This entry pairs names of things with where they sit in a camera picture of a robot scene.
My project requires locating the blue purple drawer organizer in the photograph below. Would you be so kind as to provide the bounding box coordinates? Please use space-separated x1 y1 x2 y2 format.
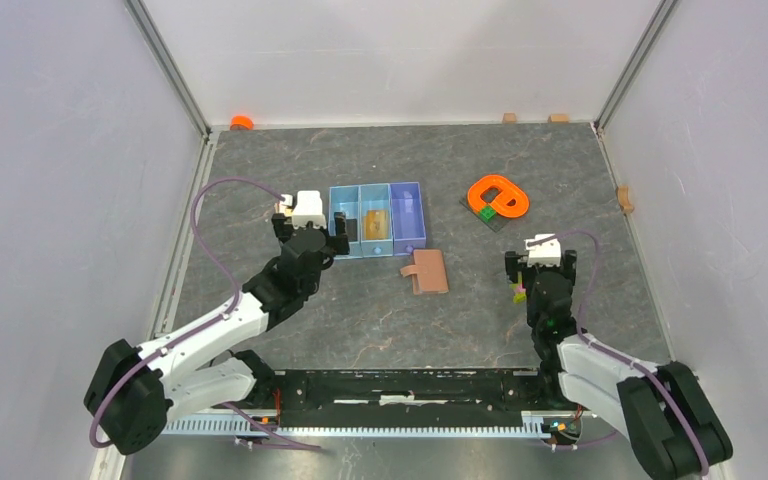
329 182 427 259

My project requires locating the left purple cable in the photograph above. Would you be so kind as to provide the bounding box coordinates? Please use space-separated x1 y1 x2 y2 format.
87 177 326 453

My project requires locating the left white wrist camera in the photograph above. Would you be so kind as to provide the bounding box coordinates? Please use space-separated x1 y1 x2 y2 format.
276 190 327 229

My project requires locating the brown leather card holder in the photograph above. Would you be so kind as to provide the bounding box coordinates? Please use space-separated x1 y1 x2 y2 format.
400 249 449 295

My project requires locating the green toy brick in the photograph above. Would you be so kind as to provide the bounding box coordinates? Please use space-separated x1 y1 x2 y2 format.
478 205 497 223

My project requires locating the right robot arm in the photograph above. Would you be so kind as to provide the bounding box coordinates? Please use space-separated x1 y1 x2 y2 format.
504 242 734 479

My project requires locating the wooden arch block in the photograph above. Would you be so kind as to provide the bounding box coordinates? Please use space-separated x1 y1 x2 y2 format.
616 185 635 215

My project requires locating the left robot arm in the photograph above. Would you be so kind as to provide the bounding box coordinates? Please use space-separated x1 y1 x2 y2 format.
83 212 349 455

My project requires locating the orange plastic ring toy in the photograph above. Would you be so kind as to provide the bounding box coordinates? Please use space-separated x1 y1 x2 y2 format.
466 174 530 219

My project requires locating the black credit card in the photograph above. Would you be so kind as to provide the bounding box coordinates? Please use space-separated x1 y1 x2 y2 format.
345 218 359 242

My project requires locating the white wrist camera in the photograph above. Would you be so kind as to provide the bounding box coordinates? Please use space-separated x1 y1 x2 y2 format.
276 190 327 229
524 234 562 267

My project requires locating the gold striped credit card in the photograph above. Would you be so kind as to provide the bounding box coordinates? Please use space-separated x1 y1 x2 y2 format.
363 209 390 241

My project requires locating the pink green brick stack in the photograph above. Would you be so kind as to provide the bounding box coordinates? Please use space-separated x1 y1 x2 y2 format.
509 281 527 304

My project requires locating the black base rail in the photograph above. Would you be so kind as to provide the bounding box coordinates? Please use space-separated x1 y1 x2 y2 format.
238 368 577 427

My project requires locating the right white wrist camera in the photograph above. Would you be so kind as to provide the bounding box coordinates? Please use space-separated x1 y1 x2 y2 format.
524 234 562 267

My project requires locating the dark transparent base plate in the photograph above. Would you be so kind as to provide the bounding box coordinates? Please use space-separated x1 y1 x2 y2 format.
460 196 512 232

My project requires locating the white cable duct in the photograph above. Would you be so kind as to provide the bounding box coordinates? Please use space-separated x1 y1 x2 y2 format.
161 411 562 440

